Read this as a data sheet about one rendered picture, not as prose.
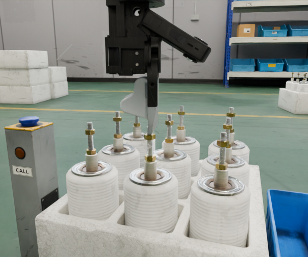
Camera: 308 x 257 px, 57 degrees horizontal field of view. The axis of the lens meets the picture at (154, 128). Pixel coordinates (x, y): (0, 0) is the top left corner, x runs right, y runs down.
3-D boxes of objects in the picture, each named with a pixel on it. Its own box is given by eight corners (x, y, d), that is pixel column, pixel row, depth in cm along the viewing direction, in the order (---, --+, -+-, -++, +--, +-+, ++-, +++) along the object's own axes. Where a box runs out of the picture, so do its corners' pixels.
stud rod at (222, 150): (222, 179, 45) (225, 133, 43) (216, 177, 46) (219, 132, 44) (225, 177, 46) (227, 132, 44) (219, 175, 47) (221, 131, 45)
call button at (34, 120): (30, 129, 58) (29, 120, 58) (15, 128, 60) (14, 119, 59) (43, 125, 62) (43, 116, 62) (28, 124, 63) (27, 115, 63)
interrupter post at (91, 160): (100, 168, 54) (100, 152, 53) (95, 173, 52) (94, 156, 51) (89, 167, 55) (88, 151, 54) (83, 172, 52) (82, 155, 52)
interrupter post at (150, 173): (150, 174, 51) (150, 157, 50) (160, 178, 50) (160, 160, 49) (140, 178, 50) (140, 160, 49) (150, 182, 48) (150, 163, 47)
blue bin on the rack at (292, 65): (279, 71, 495) (280, 58, 490) (302, 71, 490) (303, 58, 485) (287, 72, 447) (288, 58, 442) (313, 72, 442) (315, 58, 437)
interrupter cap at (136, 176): (150, 166, 55) (150, 163, 55) (180, 177, 50) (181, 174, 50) (120, 178, 50) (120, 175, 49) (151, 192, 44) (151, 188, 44)
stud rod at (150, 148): (154, 169, 49) (153, 126, 47) (149, 170, 49) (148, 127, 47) (151, 166, 50) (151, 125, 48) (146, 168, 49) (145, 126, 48)
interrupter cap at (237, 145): (220, 151, 64) (220, 149, 64) (208, 142, 71) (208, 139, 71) (251, 150, 65) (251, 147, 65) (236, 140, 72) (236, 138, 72)
